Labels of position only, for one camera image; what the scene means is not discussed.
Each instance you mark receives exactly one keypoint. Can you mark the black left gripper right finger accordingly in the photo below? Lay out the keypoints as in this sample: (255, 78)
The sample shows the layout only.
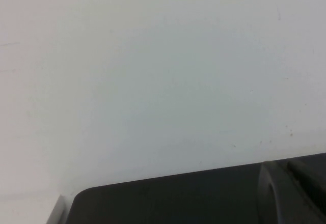
(310, 180)

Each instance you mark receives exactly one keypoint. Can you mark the dark grey table mat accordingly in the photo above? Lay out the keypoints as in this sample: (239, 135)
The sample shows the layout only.
(165, 201)

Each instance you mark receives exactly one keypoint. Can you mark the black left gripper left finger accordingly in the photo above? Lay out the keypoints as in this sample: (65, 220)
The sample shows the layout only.
(277, 198)

